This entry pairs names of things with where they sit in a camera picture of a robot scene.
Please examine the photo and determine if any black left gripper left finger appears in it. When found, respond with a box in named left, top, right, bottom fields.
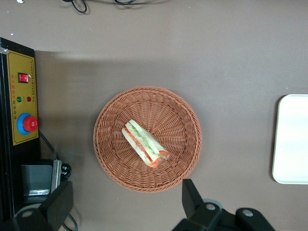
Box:
left=13, top=180, right=74, bottom=231

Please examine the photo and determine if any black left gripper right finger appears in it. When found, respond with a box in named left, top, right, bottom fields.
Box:
left=172, top=179, right=275, bottom=231

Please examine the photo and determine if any triangle sandwich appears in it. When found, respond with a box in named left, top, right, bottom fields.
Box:
left=121, top=119, right=171, bottom=168

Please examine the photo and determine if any round brown wicker basket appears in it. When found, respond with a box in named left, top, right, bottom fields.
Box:
left=93, top=86, right=203, bottom=193

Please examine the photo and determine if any beige plastic serving tray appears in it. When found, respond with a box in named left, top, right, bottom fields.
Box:
left=271, top=94, right=308, bottom=185

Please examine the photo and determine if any black power plug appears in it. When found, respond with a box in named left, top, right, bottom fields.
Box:
left=59, top=163, right=72, bottom=181

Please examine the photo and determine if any red emergency stop button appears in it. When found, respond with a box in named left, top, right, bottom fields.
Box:
left=16, top=113, right=39, bottom=134

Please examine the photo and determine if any black control box yellow panel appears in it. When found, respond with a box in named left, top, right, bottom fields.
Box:
left=0, top=37, right=41, bottom=222

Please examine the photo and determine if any thin black cable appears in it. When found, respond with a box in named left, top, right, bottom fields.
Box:
left=63, top=213, right=79, bottom=231

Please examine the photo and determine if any grey metal bracket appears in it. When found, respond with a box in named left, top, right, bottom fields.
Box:
left=21, top=159, right=63, bottom=204

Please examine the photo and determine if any black control box cable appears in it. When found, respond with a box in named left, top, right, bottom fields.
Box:
left=38, top=130, right=60, bottom=161

